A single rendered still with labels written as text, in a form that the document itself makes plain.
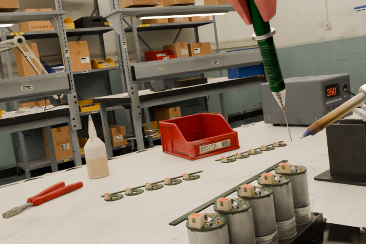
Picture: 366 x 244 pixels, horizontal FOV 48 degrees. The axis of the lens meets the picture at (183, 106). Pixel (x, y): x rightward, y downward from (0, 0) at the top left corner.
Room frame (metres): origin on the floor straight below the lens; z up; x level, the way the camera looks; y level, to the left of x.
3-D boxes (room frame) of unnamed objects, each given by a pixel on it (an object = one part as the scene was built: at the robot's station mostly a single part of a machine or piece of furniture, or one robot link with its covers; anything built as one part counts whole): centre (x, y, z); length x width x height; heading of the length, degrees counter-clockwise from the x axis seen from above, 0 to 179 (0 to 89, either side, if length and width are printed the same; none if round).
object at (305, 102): (0.87, -0.27, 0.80); 0.15 x 0.12 x 0.10; 39
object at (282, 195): (0.30, -0.06, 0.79); 0.02 x 0.02 x 0.05
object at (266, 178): (0.29, -0.06, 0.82); 0.01 x 0.01 x 0.01; 48
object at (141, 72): (3.20, -0.22, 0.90); 1.30 x 0.06 x 0.12; 123
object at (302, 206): (0.32, -0.08, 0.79); 0.02 x 0.02 x 0.05
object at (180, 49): (5.19, 0.06, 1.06); 1.20 x 0.45 x 2.12; 123
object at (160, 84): (3.15, 0.14, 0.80); 0.15 x 0.12 x 0.10; 52
